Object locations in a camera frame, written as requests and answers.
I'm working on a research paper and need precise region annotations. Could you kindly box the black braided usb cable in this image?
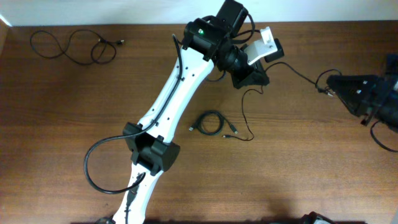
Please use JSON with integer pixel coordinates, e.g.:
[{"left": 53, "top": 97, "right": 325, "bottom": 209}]
[{"left": 222, "top": 61, "right": 343, "bottom": 142}]

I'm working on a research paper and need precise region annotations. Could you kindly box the black thin usb cable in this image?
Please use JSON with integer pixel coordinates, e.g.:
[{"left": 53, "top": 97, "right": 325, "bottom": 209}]
[{"left": 29, "top": 29, "right": 125, "bottom": 66}]

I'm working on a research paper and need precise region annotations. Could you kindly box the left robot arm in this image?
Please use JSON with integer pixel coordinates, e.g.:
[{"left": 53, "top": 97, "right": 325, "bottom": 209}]
[{"left": 98, "top": 1, "right": 277, "bottom": 223}]

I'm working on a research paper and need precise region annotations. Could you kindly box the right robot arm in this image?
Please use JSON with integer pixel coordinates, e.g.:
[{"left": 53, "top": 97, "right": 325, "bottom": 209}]
[{"left": 326, "top": 54, "right": 397, "bottom": 129}]

